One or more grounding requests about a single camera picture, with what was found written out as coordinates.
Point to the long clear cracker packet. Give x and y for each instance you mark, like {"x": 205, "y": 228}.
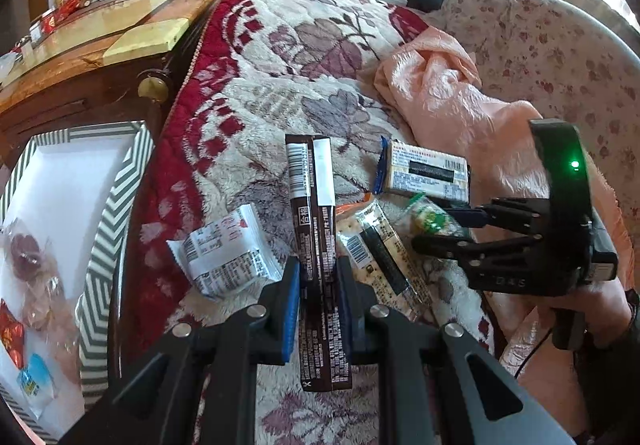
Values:
{"x": 380, "y": 255}

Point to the clear packet dark red snack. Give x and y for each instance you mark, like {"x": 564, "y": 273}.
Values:
{"x": 25, "y": 250}

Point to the round bedpost knob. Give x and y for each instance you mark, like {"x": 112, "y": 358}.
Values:
{"x": 153, "y": 86}

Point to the rose print bedsheet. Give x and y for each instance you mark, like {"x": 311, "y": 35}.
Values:
{"x": 550, "y": 50}

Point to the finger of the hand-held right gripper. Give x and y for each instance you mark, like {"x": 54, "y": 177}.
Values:
{"x": 467, "y": 217}
{"x": 450, "y": 245}

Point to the clear packet pale snack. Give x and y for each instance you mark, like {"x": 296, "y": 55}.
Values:
{"x": 47, "y": 300}

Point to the red plush toy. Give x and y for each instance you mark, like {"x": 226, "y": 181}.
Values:
{"x": 69, "y": 0}

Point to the floral fleece blanket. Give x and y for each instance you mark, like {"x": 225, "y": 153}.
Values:
{"x": 310, "y": 90}

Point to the green white candy packet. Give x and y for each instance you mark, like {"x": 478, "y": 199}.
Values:
{"x": 430, "y": 217}

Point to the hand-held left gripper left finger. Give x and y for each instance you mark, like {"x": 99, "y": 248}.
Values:
{"x": 291, "y": 310}

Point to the blue white snack packet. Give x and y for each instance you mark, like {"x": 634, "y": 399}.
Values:
{"x": 36, "y": 385}

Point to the person's right hand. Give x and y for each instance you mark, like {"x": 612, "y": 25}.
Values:
{"x": 610, "y": 305}

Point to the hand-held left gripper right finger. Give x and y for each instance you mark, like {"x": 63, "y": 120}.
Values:
{"x": 345, "y": 310}

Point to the peach quilted blanket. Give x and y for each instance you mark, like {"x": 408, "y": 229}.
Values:
{"x": 450, "y": 90}

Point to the yellow blue cracker packet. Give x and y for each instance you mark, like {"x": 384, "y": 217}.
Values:
{"x": 430, "y": 172}

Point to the small red box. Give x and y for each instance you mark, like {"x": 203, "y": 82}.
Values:
{"x": 49, "y": 22}

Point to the yellow board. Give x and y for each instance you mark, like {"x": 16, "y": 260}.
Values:
{"x": 145, "y": 40}

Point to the grey white striped box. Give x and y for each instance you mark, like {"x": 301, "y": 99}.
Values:
{"x": 65, "y": 185}

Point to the wooden cabinet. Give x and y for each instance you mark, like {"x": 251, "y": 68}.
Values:
{"x": 75, "y": 75}

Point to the brown chocolate bar packet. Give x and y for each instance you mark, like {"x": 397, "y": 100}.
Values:
{"x": 312, "y": 205}

